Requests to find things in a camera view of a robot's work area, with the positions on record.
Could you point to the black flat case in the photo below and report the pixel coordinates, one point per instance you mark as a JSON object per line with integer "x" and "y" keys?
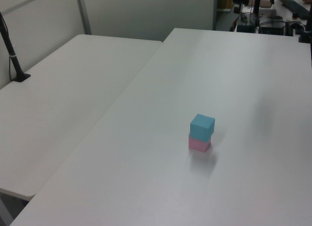
{"x": 296, "y": 7}

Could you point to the dark green box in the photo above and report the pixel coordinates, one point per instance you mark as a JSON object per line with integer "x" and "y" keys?
{"x": 245, "y": 27}

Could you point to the black table clamp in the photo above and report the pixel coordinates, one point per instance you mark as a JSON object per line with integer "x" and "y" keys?
{"x": 305, "y": 34}

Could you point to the yellow board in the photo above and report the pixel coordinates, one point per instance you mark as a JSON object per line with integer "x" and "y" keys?
{"x": 224, "y": 0}

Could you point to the pink cube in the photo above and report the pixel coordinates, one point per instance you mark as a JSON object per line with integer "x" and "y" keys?
{"x": 198, "y": 145}

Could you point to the black camera stand pole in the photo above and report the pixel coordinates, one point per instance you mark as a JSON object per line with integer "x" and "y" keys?
{"x": 11, "y": 52}

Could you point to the black electronics box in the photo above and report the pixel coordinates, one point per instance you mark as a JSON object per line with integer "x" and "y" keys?
{"x": 271, "y": 28}

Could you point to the black upright stand pole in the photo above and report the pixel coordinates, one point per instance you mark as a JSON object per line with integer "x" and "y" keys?
{"x": 257, "y": 4}

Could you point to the blue cube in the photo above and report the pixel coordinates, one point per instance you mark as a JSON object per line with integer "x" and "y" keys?
{"x": 200, "y": 128}

